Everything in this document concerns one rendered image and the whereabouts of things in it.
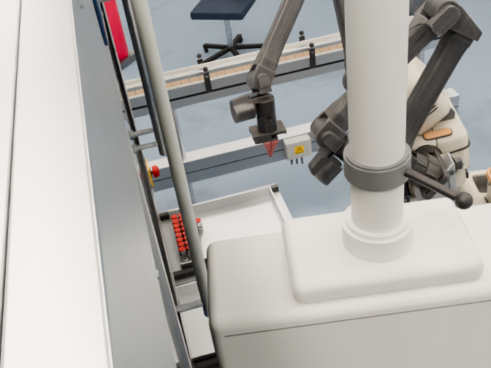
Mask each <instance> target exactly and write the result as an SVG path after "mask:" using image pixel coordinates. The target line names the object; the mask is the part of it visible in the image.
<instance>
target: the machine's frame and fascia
mask: <svg viewBox="0 0 491 368"><path fill-rule="evenodd" d="M138 152H139V155H140V161H141V164H142V170H143V174H144V178H145V184H146V187H147V191H148V196H149V200H150V203H151V209H152V213H153V219H154V223H155V226H156V232H157V235H158V239H159V244H158V241H157V238H156V233H155V231H154V227H153V223H152V220H151V215H150V212H149V209H148V204H147V201H146V198H145V193H144V190H143V187H142V182H141V179H140V174H139V172H138V168H137V163H136V161H135V157H134V153H133V150H132V145H131V142H130V138H129V134H128V131H127V128H126V123H125V120H124V116H123V110H122V106H121V100H120V96H119V92H118V86H117V82H116V78H115V72H114V68H113V62H112V58H111V55H110V48H109V44H108V45H106V46H105V44H104V40H103V36H102V32H101V29H100V25H99V21H98V17H97V15H96V10H95V7H94V2H93V0H0V368H177V367H176V363H175V357H174V353H173V349H172V343H171V339H170V332H169V329H168V325H167V318H166V315H165V311H164V304H163V301H162V297H161V290H160V287H159V280H158V279H160V278H161V284H162V286H163V289H164V294H165V296H166V300H167V304H168V308H169V310H170V315H171V318H172V322H173V326H174V328H175V333H176V336H177V338H178V344H179V346H180V351H181V354H182V357H183V362H184V364H185V368H193V365H192V362H191V357H190V353H189V347H188V344H187V340H186V335H185V332H184V328H183V322H182V319H181V316H180V313H178V314H177V311H176V309H175V306H177V305H178V301H177V297H176V294H175V288H174V285H173V281H172V275H171V272H170V267H169V263H168V260H167V254H166V250H165V247H164V242H163V238H162V235H161V229H160V225H159V220H158V217H157V213H156V208H155V204H154V200H153V195H152V192H151V186H150V183H149V179H148V173H147V170H146V167H145V161H144V158H143V154H142V151H141V150H140V151H138ZM159 245H160V248H161V252H160V249H159ZM152 250H153V252H152ZM153 254H154V258H155V261H156V265H157V268H158V270H157V269H156V266H155V262H154V259H153ZM161 255H162V257H161ZM162 258H163V260H162ZM163 262H164V263H163ZM159 276H160V277H159Z"/></svg>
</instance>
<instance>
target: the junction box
mask: <svg viewBox="0 0 491 368"><path fill-rule="evenodd" d="M283 148H284V155H285V156H286V159H287V161H290V160H293V159H296V158H302V157H305V156H310V155H312V148H311V138H310V137H309V136H308V134H303V135H300V136H297V137H292V138H288V139H284V140H283Z"/></svg>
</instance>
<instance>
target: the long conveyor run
mask: <svg viewBox="0 0 491 368"><path fill-rule="evenodd" d="M299 34H300V35H301V36H300V37H299V40H300V41H299V42H295V43H291V44H287V45H285V46H284V49H283V52H282V54H281V57H280V59H279V63H278V66H277V68H276V71H275V72H276V73H275V76H274V78H273V81H272V83H271V86H273V85H278V84H281V83H287V82H291V81H294V80H300V79H303V78H307V77H312V76H316V75H320V74H325V73H328V72H334V71H338V70H341V69H345V67H344V64H345V63H344V53H343V46H342V42H341V37H340V33H336V34H330V35H326V36H323V37H317V38H313V39H308V40H305V36H304V35H303V34H304V31H299ZM440 38H441V37H440V36H438V37H437V38H436V39H434V40H433V41H432V42H430V43H429V44H428V45H427V46H426V47H425V48H424V49H423V50H428V49H431V48H434V47H436V46H437V44H438V42H439V40H440ZM258 52H259V51H256V52H252V53H246V54H243V55H237V56H233V57H230V58H224V59H221V60H217V61H211V62H207V63H203V60H202V58H201V57H202V54H200V53H198V54H197V57H198V59H197V63H198V65H195V66H189V67H185V68H182V69H176V70H172V71H168V72H164V79H165V83H166V87H167V92H168V96H169V100H170V106H171V109H176V108H179V107H185V106H189V105H192V104H197V103H201V102H204V101H210V100H214V99H219V98H223V97H226V96H231V95H235V94H239V93H244V92H248V91H251V88H249V87H248V85H247V83H246V77H247V75H248V72H249V70H250V68H251V65H252V64H253V63H254V61H255V58H256V56H257V54H258ZM124 82H125V85H126V90H127V93H128V97H129V101H130V105H131V108H132V113H133V116H134V118H138V117H142V116H145V115H149V111H148V105H147V102H146V99H145V94H144V90H143V87H142V82H141V78H137V79H133V80H127V81H124Z"/></svg>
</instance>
